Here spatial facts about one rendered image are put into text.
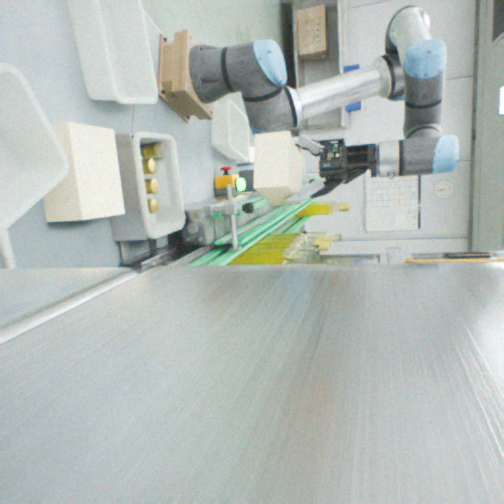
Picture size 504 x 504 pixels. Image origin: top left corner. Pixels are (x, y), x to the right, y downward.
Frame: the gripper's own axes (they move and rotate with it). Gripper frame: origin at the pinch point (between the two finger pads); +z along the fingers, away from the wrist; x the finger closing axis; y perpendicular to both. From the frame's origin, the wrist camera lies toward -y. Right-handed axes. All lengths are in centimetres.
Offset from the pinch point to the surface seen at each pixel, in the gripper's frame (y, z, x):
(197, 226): -4.0, 24.1, 11.4
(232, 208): -2.5, 14.1, 7.6
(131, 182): 18.2, 28.6, 6.1
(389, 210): -591, -35, -124
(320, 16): -435, 56, -372
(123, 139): 21.2, 29.0, -2.0
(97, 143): 30.2, 27.6, 2.6
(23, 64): 40, 35, -8
